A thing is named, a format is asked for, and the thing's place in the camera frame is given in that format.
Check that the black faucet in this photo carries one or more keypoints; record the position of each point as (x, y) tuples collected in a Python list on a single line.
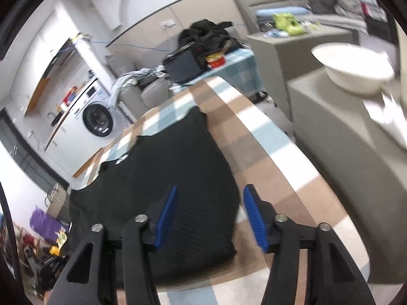
[(52, 117)]

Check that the white wall cabinet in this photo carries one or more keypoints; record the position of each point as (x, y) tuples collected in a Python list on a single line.
[(54, 70)]

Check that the white paper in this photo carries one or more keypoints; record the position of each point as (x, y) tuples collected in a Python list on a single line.
[(389, 117)]

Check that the green toy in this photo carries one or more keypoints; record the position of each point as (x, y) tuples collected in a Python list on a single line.
[(287, 23)]

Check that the teal checked tablecloth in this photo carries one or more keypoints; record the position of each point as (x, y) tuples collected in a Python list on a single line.
[(241, 70)]

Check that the red bowl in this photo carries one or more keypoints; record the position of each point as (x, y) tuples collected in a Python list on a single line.
[(216, 61)]

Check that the woven basket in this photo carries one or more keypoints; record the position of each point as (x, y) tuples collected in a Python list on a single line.
[(58, 201)]

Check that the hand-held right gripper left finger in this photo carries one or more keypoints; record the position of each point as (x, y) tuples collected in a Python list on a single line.
[(165, 219)]

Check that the white basin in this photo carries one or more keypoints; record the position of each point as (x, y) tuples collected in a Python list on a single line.
[(353, 70)]

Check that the wooden shoe rack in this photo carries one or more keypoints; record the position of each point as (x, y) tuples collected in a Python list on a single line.
[(28, 254)]

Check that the grey curved cabinet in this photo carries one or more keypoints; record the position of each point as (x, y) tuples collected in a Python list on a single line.
[(343, 139)]

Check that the white washing machine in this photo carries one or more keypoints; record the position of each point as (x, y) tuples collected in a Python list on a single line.
[(95, 117)]

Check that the brown checked tablecloth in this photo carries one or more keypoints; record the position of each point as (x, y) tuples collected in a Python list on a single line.
[(264, 152)]

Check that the pile of dark clothes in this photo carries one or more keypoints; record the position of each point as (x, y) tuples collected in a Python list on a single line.
[(206, 35)]

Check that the red box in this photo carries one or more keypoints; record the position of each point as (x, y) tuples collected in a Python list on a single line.
[(69, 95)]

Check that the black knit sweater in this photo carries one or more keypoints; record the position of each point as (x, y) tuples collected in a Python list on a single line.
[(178, 171)]

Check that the purple bag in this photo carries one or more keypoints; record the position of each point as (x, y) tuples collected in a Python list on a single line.
[(44, 225)]

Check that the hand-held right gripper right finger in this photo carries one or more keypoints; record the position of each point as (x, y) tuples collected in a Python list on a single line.
[(256, 220)]

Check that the black framed glass door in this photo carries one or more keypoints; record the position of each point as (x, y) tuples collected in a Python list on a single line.
[(28, 159)]

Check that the white base cabinet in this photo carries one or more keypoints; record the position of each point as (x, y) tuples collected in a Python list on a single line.
[(70, 146)]

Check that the white grey cloth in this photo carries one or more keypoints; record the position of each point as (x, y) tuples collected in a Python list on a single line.
[(133, 79)]

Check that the yellow toy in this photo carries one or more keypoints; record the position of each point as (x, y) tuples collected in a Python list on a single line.
[(55, 250)]

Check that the grey sofa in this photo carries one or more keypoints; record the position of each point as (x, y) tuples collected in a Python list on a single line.
[(334, 6), (152, 95)]

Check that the blue pillow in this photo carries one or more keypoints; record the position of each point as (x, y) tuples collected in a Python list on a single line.
[(286, 11)]

